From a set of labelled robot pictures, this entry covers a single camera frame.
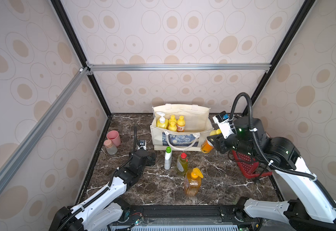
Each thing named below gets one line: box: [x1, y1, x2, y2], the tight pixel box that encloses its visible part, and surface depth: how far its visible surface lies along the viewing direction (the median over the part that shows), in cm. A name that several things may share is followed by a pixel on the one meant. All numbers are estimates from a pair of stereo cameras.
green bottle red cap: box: [176, 152, 189, 177], surface depth 80 cm
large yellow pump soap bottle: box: [155, 111, 169, 129], surface depth 87 cm
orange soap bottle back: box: [168, 114, 177, 125], surface depth 89 cm
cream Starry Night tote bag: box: [150, 103, 214, 152], surface depth 89 cm
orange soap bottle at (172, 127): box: [168, 121, 178, 132], surface depth 87 cm
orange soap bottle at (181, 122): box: [176, 115, 186, 133], surface depth 91 cm
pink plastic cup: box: [106, 129, 121, 147], surface depth 97 cm
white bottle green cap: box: [164, 146, 173, 170], surface depth 81 cm
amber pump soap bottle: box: [185, 167, 204, 197], surface depth 68 cm
